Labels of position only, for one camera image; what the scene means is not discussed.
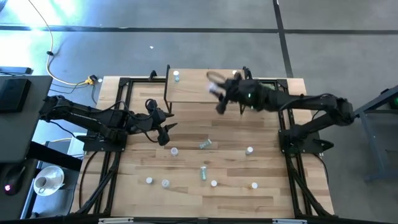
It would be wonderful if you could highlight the flat black device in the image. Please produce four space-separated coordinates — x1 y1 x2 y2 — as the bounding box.
0 65 34 76

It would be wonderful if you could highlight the black aluminium rig frame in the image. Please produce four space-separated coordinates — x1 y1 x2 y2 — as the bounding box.
73 76 335 218

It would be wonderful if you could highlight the wooden shelf black metal frame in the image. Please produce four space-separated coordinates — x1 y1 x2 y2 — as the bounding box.
163 64 249 115

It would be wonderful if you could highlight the dark grey desk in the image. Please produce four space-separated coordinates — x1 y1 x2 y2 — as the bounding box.
0 74 53 164

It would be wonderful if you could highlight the yellow cable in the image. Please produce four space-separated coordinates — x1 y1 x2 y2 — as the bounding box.
27 0 91 86

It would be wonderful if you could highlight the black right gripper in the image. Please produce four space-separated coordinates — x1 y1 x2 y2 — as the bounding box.
215 75 261 115

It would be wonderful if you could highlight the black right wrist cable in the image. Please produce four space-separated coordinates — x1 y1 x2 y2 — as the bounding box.
206 70 227 86

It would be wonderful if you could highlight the white cup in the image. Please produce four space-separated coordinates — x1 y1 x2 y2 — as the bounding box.
35 175 51 191

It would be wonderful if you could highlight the black computer mouse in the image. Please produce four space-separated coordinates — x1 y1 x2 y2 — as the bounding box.
2 166 27 197

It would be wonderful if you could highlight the white bracket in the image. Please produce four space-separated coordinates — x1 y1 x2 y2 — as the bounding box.
272 218 308 224
98 217 135 224

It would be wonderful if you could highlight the grey metal side table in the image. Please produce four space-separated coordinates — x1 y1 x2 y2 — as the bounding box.
353 85 398 183

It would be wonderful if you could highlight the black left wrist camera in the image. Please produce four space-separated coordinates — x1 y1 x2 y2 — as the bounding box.
149 108 167 126

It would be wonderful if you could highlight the black desk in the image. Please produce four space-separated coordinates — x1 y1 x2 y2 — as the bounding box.
0 141 83 224

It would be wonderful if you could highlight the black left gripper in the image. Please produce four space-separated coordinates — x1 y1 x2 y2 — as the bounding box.
125 106 178 147

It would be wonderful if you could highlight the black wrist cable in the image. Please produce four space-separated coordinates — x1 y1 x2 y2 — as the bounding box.
206 70 227 86
105 98 162 144

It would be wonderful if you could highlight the white power box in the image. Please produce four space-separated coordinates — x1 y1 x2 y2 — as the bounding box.
66 133 88 157

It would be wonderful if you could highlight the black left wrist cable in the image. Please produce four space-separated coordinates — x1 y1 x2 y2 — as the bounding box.
105 98 162 144

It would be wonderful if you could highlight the black box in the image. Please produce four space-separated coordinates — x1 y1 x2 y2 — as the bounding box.
0 77 32 113

